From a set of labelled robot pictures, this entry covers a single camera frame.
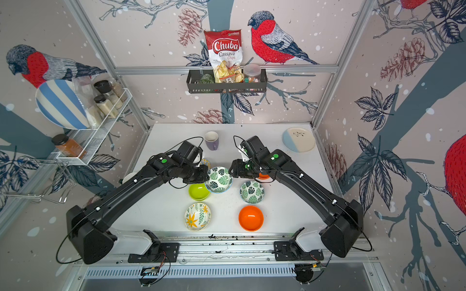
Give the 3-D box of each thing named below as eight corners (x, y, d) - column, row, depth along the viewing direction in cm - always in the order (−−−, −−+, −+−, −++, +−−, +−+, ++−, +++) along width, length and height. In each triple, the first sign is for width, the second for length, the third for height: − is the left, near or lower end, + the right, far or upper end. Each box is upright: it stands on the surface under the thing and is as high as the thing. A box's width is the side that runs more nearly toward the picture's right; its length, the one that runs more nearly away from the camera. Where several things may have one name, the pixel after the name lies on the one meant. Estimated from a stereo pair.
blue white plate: (285, 152, 111) (286, 150, 109) (280, 130, 123) (281, 127, 121) (316, 152, 111) (318, 150, 109) (308, 130, 123) (310, 127, 121)
